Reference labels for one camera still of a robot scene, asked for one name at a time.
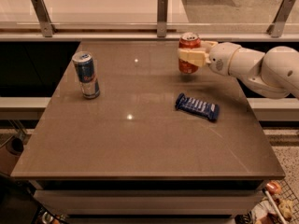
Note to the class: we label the wire basket with snacks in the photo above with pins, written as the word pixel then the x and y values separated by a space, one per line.
pixel 279 205

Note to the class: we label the middle metal railing bracket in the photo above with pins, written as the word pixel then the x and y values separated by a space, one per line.
pixel 162 12

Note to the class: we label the white drawer cabinet front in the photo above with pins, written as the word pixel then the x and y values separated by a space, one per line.
pixel 153 202

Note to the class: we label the dark round object at left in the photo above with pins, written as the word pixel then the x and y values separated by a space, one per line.
pixel 15 146

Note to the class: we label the blue snack bar wrapper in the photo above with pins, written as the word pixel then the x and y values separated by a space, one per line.
pixel 197 107

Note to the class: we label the metal railing bracket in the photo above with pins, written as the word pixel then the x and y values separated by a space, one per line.
pixel 276 28
pixel 162 12
pixel 46 26

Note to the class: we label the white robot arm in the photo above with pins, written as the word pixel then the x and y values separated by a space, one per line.
pixel 272 74

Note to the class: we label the red coca-cola can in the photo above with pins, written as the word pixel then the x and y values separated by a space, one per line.
pixel 188 41

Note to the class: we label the blue silver red bull can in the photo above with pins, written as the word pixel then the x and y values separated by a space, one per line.
pixel 83 63

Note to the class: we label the left metal railing bracket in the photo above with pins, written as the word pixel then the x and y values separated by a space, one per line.
pixel 46 26

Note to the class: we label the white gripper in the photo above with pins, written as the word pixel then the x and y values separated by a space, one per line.
pixel 222 58

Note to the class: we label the right metal railing bracket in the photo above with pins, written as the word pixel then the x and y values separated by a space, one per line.
pixel 276 28

